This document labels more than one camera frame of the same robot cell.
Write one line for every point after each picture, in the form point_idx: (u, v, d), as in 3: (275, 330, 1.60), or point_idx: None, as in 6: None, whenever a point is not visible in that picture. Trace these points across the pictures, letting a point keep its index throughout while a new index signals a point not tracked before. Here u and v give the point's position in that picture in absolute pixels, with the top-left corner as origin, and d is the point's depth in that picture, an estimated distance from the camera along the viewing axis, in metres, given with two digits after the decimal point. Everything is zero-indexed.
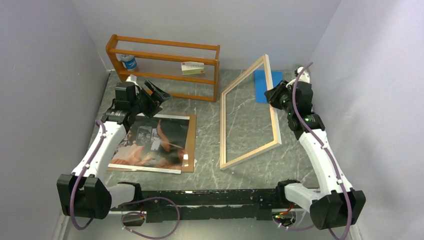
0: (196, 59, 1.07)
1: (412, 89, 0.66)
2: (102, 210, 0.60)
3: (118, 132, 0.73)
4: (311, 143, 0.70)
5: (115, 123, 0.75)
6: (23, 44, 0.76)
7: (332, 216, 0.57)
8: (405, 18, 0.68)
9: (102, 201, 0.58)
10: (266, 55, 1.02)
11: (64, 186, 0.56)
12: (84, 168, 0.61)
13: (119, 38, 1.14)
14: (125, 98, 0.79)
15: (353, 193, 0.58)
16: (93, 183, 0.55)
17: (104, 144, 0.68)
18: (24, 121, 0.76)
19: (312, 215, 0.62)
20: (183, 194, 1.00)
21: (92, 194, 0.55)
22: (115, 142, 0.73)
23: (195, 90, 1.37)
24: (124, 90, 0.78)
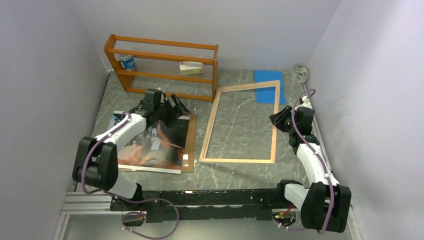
0: (196, 59, 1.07)
1: (413, 90, 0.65)
2: (108, 182, 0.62)
3: (140, 122, 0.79)
4: (305, 151, 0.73)
5: (139, 115, 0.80)
6: (22, 44, 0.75)
7: (319, 208, 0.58)
8: (405, 19, 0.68)
9: (111, 172, 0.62)
10: (278, 82, 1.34)
11: (85, 146, 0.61)
12: (105, 136, 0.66)
13: (118, 38, 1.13)
14: (151, 102, 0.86)
15: (339, 187, 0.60)
16: (110, 147, 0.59)
17: (127, 125, 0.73)
18: (24, 120, 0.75)
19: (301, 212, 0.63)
20: (183, 194, 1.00)
21: (107, 158, 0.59)
22: (133, 130, 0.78)
23: (195, 90, 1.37)
24: (152, 94, 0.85)
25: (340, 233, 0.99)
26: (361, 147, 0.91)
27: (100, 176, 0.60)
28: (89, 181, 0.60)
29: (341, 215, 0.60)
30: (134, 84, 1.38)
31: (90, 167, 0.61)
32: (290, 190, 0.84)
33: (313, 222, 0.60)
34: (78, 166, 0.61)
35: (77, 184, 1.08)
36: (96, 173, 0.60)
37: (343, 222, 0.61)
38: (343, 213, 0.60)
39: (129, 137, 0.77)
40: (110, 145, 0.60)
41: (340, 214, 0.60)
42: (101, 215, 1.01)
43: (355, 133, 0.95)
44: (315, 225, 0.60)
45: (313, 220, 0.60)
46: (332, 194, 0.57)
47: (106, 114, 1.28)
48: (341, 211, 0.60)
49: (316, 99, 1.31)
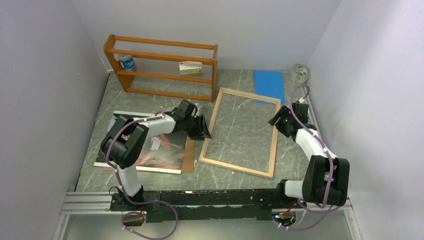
0: (196, 59, 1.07)
1: (413, 90, 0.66)
2: (128, 161, 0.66)
3: (169, 122, 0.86)
4: (305, 135, 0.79)
5: (171, 118, 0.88)
6: (23, 45, 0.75)
7: (319, 180, 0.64)
8: (405, 19, 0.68)
9: (135, 151, 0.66)
10: (280, 101, 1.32)
11: (122, 121, 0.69)
12: (141, 119, 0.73)
13: (117, 38, 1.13)
14: (183, 111, 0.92)
15: (338, 159, 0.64)
16: (143, 128, 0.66)
17: (159, 120, 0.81)
18: (24, 120, 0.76)
19: (304, 186, 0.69)
20: (183, 194, 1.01)
21: (137, 135, 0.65)
22: (162, 127, 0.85)
23: (195, 91, 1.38)
24: (186, 104, 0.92)
25: (340, 234, 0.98)
26: (361, 148, 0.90)
27: (124, 151, 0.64)
28: (113, 152, 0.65)
29: (341, 186, 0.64)
30: (134, 84, 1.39)
31: (119, 141, 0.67)
32: (290, 184, 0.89)
33: (315, 195, 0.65)
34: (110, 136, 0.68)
35: (77, 184, 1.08)
36: (121, 147, 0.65)
37: (343, 195, 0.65)
38: (342, 183, 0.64)
39: (157, 131, 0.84)
40: (143, 126, 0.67)
41: (340, 185, 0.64)
42: (101, 215, 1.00)
43: (355, 133, 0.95)
44: (317, 197, 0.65)
45: (315, 192, 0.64)
46: (331, 166, 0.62)
47: (106, 114, 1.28)
48: (341, 181, 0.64)
49: (316, 99, 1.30)
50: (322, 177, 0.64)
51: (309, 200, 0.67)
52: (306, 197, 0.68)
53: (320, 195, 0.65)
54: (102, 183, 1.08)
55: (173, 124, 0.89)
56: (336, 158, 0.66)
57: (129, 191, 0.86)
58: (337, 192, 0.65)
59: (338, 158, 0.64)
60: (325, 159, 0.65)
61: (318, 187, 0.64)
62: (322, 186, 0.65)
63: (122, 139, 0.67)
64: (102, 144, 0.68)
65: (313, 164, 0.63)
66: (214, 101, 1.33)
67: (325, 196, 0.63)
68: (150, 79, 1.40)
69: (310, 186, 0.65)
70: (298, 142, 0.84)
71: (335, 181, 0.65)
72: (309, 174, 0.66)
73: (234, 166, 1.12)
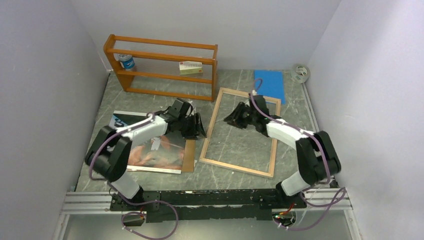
0: (195, 59, 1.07)
1: (413, 90, 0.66)
2: (113, 176, 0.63)
3: (160, 125, 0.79)
4: (276, 126, 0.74)
5: (162, 119, 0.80)
6: (23, 45, 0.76)
7: (313, 159, 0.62)
8: (405, 19, 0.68)
9: (119, 165, 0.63)
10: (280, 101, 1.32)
11: (104, 134, 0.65)
12: (125, 130, 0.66)
13: (117, 38, 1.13)
14: (177, 110, 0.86)
15: (318, 134, 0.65)
16: (126, 142, 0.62)
17: (148, 126, 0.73)
18: (24, 120, 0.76)
19: (303, 173, 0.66)
20: (183, 194, 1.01)
21: (120, 150, 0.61)
22: (153, 131, 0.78)
23: (195, 90, 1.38)
24: (181, 103, 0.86)
25: (340, 234, 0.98)
26: (361, 148, 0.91)
27: (108, 166, 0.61)
28: (97, 168, 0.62)
29: (332, 156, 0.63)
30: (134, 84, 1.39)
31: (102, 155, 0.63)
32: (287, 184, 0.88)
33: (317, 174, 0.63)
34: (92, 151, 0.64)
35: (77, 184, 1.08)
36: (105, 162, 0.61)
37: (338, 163, 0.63)
38: (333, 153, 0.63)
39: (147, 136, 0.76)
40: (127, 139, 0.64)
41: (332, 155, 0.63)
42: (101, 215, 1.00)
43: (355, 133, 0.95)
44: (320, 176, 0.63)
45: (316, 173, 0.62)
46: (316, 142, 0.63)
47: (106, 114, 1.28)
48: (330, 151, 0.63)
49: (316, 99, 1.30)
50: (313, 154, 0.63)
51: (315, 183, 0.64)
52: (309, 181, 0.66)
53: (322, 172, 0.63)
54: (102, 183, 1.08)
55: (165, 125, 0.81)
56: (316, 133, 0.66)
57: (127, 193, 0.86)
58: (332, 162, 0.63)
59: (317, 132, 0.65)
60: (307, 138, 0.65)
61: (316, 166, 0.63)
62: (318, 163, 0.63)
63: (106, 152, 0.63)
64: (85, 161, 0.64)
65: (300, 146, 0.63)
66: (214, 101, 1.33)
67: (326, 171, 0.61)
68: (150, 79, 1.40)
69: (308, 168, 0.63)
70: (273, 136, 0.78)
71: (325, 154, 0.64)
72: (301, 158, 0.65)
73: (234, 166, 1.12)
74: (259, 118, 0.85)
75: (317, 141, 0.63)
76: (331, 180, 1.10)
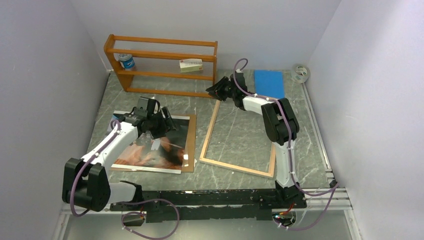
0: (196, 56, 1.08)
1: (413, 90, 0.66)
2: (99, 204, 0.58)
3: (130, 133, 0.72)
4: (249, 98, 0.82)
5: (129, 124, 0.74)
6: (23, 45, 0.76)
7: (275, 120, 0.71)
8: (404, 19, 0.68)
9: (101, 192, 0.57)
10: None
11: (71, 169, 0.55)
12: (93, 155, 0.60)
13: (116, 38, 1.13)
14: (144, 109, 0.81)
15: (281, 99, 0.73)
16: (98, 171, 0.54)
17: (116, 139, 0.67)
18: (24, 120, 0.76)
19: (269, 133, 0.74)
20: (183, 194, 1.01)
21: (94, 182, 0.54)
22: (125, 142, 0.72)
23: (195, 89, 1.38)
24: (146, 100, 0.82)
25: (341, 234, 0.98)
26: (361, 148, 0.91)
27: (89, 200, 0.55)
28: (78, 204, 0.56)
29: (291, 116, 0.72)
30: (134, 84, 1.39)
31: (78, 188, 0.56)
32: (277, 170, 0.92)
33: (279, 133, 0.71)
34: (66, 188, 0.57)
35: None
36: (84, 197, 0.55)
37: (296, 123, 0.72)
38: (292, 114, 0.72)
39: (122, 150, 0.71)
40: (98, 167, 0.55)
41: (291, 116, 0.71)
42: (100, 216, 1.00)
43: (355, 133, 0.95)
44: (282, 135, 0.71)
45: (278, 131, 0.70)
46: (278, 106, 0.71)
47: (106, 114, 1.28)
48: (290, 113, 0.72)
49: (316, 100, 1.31)
50: (275, 115, 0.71)
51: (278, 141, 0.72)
52: (275, 141, 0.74)
53: (283, 132, 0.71)
54: None
55: (135, 130, 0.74)
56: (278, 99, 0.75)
57: (127, 197, 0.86)
58: (291, 122, 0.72)
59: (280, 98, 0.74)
60: (272, 104, 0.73)
61: (277, 125, 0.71)
62: (280, 124, 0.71)
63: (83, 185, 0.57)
64: (64, 199, 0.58)
65: (264, 110, 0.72)
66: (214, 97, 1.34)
67: (288, 129, 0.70)
68: (151, 79, 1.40)
69: (271, 128, 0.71)
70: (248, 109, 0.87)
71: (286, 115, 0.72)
72: (265, 119, 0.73)
73: (234, 166, 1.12)
74: (238, 95, 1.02)
75: (279, 104, 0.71)
76: (331, 180, 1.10)
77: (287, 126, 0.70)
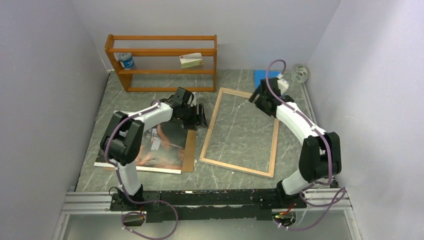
0: (196, 50, 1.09)
1: (413, 91, 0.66)
2: (129, 158, 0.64)
3: (166, 111, 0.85)
4: (286, 111, 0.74)
5: (168, 106, 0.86)
6: (23, 45, 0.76)
7: (316, 160, 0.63)
8: (405, 19, 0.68)
9: (135, 146, 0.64)
10: None
11: (117, 118, 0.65)
12: (136, 114, 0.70)
13: (116, 38, 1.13)
14: (180, 98, 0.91)
15: (329, 136, 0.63)
16: (139, 124, 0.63)
17: (155, 111, 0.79)
18: (24, 119, 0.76)
19: (303, 167, 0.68)
20: (183, 194, 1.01)
21: (134, 131, 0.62)
22: (159, 117, 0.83)
23: (195, 84, 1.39)
24: (183, 91, 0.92)
25: (340, 234, 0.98)
26: (361, 148, 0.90)
27: (124, 148, 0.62)
28: (113, 150, 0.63)
29: (336, 158, 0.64)
30: (134, 84, 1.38)
31: (117, 138, 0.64)
32: (287, 181, 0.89)
33: (315, 174, 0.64)
34: (108, 133, 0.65)
35: (77, 184, 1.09)
36: (120, 144, 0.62)
37: (338, 167, 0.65)
38: (337, 156, 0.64)
39: (155, 122, 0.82)
40: (139, 121, 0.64)
41: (335, 158, 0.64)
42: (101, 215, 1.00)
43: (355, 133, 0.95)
44: (318, 176, 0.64)
45: (316, 172, 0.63)
46: (325, 145, 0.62)
47: (106, 114, 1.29)
48: (336, 154, 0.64)
49: (317, 100, 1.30)
50: (318, 155, 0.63)
51: (310, 179, 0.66)
52: (306, 177, 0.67)
53: (321, 173, 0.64)
54: (102, 183, 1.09)
55: (169, 111, 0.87)
56: (325, 133, 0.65)
57: (129, 190, 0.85)
58: (334, 165, 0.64)
59: (329, 134, 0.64)
60: (317, 138, 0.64)
61: (317, 166, 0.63)
62: (321, 164, 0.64)
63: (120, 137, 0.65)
64: (100, 144, 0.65)
65: (308, 147, 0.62)
66: (214, 91, 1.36)
67: (329, 173, 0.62)
68: (151, 78, 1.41)
69: (309, 167, 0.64)
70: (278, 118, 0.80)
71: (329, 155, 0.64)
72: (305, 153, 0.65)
73: (234, 166, 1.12)
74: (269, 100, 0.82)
75: (327, 142, 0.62)
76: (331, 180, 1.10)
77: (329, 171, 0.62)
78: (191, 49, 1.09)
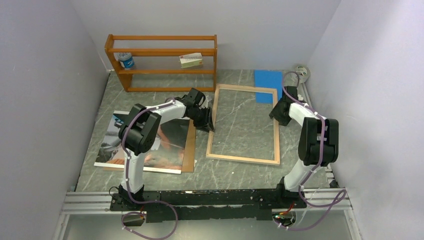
0: (196, 50, 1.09)
1: (412, 91, 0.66)
2: (144, 148, 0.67)
3: (180, 108, 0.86)
4: (297, 107, 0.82)
5: (182, 103, 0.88)
6: (22, 45, 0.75)
7: (312, 138, 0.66)
8: (405, 19, 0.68)
9: (150, 137, 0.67)
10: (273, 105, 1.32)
11: (136, 110, 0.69)
12: (153, 107, 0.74)
13: (116, 38, 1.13)
14: (193, 98, 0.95)
15: (329, 120, 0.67)
16: (156, 116, 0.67)
17: (171, 106, 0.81)
18: (24, 119, 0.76)
19: (301, 149, 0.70)
20: (183, 194, 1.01)
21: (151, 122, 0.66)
22: (174, 113, 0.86)
23: (196, 84, 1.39)
24: (196, 92, 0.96)
25: (340, 234, 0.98)
26: (361, 148, 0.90)
27: (140, 138, 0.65)
28: (129, 139, 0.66)
29: (333, 142, 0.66)
30: (134, 84, 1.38)
31: (133, 128, 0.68)
32: (289, 176, 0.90)
33: (309, 152, 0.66)
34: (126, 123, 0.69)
35: (77, 184, 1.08)
36: (137, 134, 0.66)
37: (335, 152, 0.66)
38: (334, 140, 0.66)
39: (169, 118, 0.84)
40: (156, 114, 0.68)
41: (332, 142, 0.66)
42: (101, 215, 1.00)
43: (354, 133, 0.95)
44: (312, 155, 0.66)
45: (311, 150, 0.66)
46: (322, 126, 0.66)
47: (106, 114, 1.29)
48: (332, 138, 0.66)
49: (317, 100, 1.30)
50: (315, 134, 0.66)
51: (304, 159, 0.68)
52: (304, 159, 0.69)
53: (315, 152, 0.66)
54: (102, 183, 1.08)
55: (183, 109, 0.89)
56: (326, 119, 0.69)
57: (135, 185, 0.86)
58: (330, 148, 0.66)
59: (329, 118, 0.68)
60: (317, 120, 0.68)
61: (313, 145, 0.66)
62: (316, 144, 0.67)
63: (137, 128, 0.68)
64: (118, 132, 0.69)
65: (305, 123, 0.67)
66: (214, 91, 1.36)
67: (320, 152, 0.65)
68: (151, 78, 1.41)
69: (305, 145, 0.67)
70: (292, 117, 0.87)
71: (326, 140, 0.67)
72: (304, 133, 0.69)
73: (240, 158, 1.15)
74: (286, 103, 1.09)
75: (324, 124, 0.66)
76: (331, 180, 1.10)
77: (322, 150, 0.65)
78: (191, 49, 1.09)
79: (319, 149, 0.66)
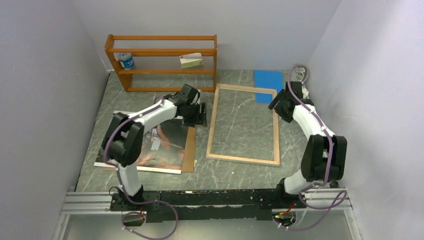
0: (196, 50, 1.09)
1: (412, 91, 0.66)
2: (129, 159, 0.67)
3: (170, 109, 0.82)
4: (303, 113, 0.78)
5: (172, 102, 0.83)
6: (22, 45, 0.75)
7: (318, 158, 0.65)
8: (404, 19, 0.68)
9: (133, 148, 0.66)
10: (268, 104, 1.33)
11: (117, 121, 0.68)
12: (137, 115, 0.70)
13: (116, 38, 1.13)
14: (186, 95, 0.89)
15: (337, 138, 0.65)
16: (138, 127, 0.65)
17: (158, 110, 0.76)
18: (24, 119, 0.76)
19: (304, 165, 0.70)
20: (183, 194, 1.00)
21: (133, 134, 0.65)
22: (164, 115, 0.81)
23: (196, 84, 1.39)
24: (190, 88, 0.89)
25: (340, 234, 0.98)
26: (361, 148, 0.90)
27: (124, 150, 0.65)
28: (113, 151, 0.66)
29: (338, 162, 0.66)
30: (134, 84, 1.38)
31: (116, 139, 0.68)
32: (289, 180, 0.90)
33: (314, 172, 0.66)
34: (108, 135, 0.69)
35: (77, 184, 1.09)
36: (120, 146, 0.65)
37: (340, 171, 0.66)
38: (340, 161, 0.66)
39: (158, 120, 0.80)
40: (138, 125, 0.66)
41: (338, 162, 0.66)
42: (101, 215, 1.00)
43: (354, 133, 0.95)
44: (316, 174, 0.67)
45: (315, 171, 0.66)
46: (330, 145, 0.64)
47: (106, 114, 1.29)
48: (339, 158, 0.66)
49: (317, 100, 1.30)
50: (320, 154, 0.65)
51: (308, 177, 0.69)
52: (306, 176, 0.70)
53: (319, 172, 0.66)
54: (102, 183, 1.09)
55: (174, 109, 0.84)
56: (333, 135, 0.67)
57: (130, 191, 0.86)
58: (335, 168, 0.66)
59: (336, 136, 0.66)
60: (323, 138, 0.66)
61: (317, 165, 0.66)
62: (321, 163, 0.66)
63: (120, 139, 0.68)
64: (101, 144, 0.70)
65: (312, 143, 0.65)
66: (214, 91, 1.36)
67: (326, 172, 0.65)
68: (151, 78, 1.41)
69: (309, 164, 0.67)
70: (295, 119, 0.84)
71: (332, 158, 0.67)
72: (308, 151, 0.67)
73: (239, 159, 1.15)
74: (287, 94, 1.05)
75: (332, 143, 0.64)
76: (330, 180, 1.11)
77: (327, 171, 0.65)
78: (191, 50, 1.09)
79: (324, 169, 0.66)
